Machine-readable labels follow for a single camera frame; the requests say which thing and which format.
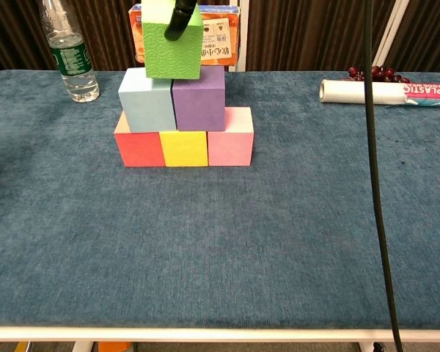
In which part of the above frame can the red foam cube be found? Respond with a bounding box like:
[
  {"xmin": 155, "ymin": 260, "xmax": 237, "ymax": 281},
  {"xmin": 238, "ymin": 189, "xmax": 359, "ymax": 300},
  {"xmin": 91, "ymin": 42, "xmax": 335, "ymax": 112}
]
[{"xmin": 114, "ymin": 111, "xmax": 166, "ymax": 168}]

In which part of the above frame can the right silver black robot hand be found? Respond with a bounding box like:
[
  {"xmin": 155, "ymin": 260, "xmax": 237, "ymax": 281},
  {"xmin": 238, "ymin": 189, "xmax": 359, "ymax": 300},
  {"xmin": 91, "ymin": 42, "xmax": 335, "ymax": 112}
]
[{"xmin": 164, "ymin": 0, "xmax": 199, "ymax": 42}]

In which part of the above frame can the purple foam cube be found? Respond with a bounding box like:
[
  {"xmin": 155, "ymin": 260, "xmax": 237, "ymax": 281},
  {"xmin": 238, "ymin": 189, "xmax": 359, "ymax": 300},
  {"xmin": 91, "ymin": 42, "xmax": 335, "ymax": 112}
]
[{"xmin": 171, "ymin": 65, "xmax": 227, "ymax": 132}]

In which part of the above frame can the blue felt table cover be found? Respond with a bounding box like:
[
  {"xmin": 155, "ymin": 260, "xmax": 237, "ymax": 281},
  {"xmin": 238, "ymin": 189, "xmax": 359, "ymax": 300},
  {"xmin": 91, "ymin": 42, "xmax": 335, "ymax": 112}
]
[{"xmin": 0, "ymin": 69, "xmax": 440, "ymax": 329}]

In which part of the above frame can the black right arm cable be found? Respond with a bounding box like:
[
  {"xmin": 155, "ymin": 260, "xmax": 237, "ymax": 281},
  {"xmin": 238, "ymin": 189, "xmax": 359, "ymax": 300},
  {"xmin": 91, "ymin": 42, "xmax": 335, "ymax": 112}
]
[{"xmin": 364, "ymin": 0, "xmax": 404, "ymax": 352}]

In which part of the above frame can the light blue foam cube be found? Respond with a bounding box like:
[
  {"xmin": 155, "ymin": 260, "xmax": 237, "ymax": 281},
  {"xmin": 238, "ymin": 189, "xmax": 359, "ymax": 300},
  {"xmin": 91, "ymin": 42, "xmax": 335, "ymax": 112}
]
[{"xmin": 117, "ymin": 67, "xmax": 178, "ymax": 133}]

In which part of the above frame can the pink foam cube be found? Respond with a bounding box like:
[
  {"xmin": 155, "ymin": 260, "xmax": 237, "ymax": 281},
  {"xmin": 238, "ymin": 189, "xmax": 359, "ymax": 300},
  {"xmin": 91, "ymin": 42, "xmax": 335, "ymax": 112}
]
[{"xmin": 207, "ymin": 106, "xmax": 255, "ymax": 167}]

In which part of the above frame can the plastic food wrap roll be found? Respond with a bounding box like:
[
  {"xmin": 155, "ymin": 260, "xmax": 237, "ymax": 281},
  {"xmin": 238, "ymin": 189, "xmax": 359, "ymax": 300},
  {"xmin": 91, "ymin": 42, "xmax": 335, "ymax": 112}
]
[{"xmin": 318, "ymin": 78, "xmax": 440, "ymax": 109}]

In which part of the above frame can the orange bread snack box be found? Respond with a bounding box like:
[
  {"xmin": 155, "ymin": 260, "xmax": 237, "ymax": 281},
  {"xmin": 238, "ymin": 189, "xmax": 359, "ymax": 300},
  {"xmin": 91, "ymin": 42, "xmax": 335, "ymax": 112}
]
[{"xmin": 128, "ymin": 3, "xmax": 241, "ymax": 67}]

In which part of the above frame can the green foam cube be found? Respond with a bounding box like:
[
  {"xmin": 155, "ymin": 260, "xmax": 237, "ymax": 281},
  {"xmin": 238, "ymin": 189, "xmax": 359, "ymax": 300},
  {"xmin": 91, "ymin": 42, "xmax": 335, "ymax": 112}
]
[{"xmin": 141, "ymin": 0, "xmax": 205, "ymax": 80}]

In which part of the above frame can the yellow foam cube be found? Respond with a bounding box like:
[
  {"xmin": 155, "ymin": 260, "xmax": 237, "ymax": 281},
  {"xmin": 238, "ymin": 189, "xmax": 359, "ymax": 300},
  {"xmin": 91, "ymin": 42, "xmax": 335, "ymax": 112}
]
[{"xmin": 158, "ymin": 130, "xmax": 210, "ymax": 168}]

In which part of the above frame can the dark red grape bunch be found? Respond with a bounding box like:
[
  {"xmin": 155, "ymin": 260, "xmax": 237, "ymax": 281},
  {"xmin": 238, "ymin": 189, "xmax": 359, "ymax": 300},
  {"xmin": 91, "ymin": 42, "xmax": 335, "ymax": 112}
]
[{"xmin": 347, "ymin": 65, "xmax": 411, "ymax": 84}]

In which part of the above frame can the clear plastic water bottle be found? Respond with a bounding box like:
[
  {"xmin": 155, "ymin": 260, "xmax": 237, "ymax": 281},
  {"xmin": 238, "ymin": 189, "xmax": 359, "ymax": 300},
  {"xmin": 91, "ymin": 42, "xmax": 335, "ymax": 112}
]
[{"xmin": 39, "ymin": 0, "xmax": 100, "ymax": 103}]

